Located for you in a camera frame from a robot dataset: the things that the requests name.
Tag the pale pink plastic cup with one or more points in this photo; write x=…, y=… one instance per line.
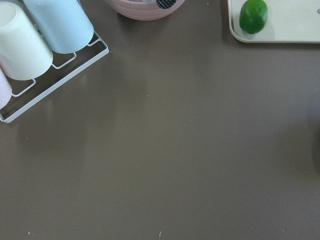
x=5, y=90

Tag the pink ribbed bowl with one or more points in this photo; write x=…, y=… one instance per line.
x=142, y=10

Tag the light blue plastic cup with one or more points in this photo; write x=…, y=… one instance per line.
x=63, y=24

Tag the green lime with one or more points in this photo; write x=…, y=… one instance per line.
x=253, y=16

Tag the cream rabbit tray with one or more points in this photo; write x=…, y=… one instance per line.
x=288, y=21

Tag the cream plastic cup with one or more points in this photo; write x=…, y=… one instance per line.
x=24, y=55

